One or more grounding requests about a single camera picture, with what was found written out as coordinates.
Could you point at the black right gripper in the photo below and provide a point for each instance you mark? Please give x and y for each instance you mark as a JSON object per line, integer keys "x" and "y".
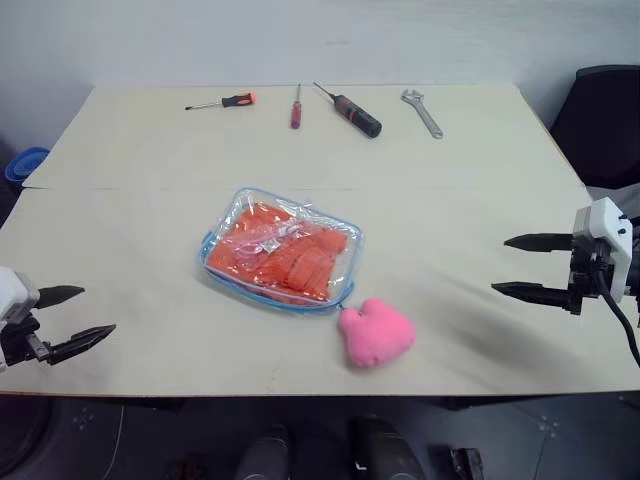
{"x": 586, "y": 270}

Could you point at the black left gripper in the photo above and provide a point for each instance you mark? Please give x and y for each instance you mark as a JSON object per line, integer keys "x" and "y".
{"x": 20, "y": 345}

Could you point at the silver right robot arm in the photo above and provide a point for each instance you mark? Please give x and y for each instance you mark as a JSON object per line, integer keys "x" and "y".
{"x": 636, "y": 270}

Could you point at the clear bag of orange items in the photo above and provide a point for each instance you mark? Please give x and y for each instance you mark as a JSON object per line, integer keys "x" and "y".
{"x": 220, "y": 272}

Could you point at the orange cloth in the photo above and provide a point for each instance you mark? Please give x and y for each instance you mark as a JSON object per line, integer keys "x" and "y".
{"x": 295, "y": 267}

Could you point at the black chair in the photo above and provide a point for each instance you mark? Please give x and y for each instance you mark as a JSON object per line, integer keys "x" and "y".
{"x": 600, "y": 130}

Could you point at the blue plastic bowl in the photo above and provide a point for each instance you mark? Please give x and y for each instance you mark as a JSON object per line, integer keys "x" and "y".
{"x": 25, "y": 165}

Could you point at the pink plush charm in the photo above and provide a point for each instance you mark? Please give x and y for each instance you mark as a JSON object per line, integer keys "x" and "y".
{"x": 375, "y": 335}

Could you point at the silver adjustable wrench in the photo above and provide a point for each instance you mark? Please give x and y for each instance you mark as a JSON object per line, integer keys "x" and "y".
{"x": 425, "y": 116}

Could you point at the black electric screwdriver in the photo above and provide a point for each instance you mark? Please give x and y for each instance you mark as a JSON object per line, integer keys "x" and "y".
{"x": 357, "y": 116}

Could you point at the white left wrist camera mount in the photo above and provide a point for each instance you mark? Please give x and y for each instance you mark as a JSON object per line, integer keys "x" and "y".
{"x": 14, "y": 292}

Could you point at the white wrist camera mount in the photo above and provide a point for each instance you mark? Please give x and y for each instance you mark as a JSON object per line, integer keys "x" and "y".
{"x": 14, "y": 292}
{"x": 607, "y": 225}

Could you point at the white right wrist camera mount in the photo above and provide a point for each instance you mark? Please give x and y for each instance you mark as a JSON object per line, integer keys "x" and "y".
{"x": 607, "y": 225}

